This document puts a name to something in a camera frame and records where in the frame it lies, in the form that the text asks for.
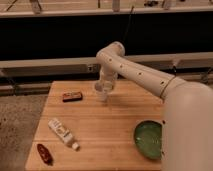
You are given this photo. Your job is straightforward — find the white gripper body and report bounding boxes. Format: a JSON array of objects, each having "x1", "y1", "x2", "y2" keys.
[{"x1": 99, "y1": 67, "x2": 118, "y2": 92}]

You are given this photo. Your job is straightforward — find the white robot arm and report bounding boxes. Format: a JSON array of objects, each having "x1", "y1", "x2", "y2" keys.
[{"x1": 96, "y1": 42, "x2": 213, "y2": 171}]

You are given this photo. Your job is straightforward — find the brown rectangular box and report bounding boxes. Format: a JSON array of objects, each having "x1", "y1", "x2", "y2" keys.
[{"x1": 62, "y1": 92, "x2": 83, "y2": 102}]

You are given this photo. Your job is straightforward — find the wooden board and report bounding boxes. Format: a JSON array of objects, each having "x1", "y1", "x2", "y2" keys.
[{"x1": 25, "y1": 80, "x2": 162, "y2": 171}]

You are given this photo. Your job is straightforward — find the green bowl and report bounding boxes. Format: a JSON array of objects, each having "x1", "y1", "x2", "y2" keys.
[{"x1": 133, "y1": 120, "x2": 162, "y2": 160}]

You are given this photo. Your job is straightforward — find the white tube bottle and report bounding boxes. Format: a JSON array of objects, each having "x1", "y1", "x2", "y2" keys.
[{"x1": 48, "y1": 118, "x2": 80, "y2": 150}]

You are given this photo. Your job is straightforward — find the black hanging cable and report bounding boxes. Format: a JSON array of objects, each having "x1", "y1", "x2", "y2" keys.
[{"x1": 101, "y1": 5, "x2": 135, "y2": 74}]

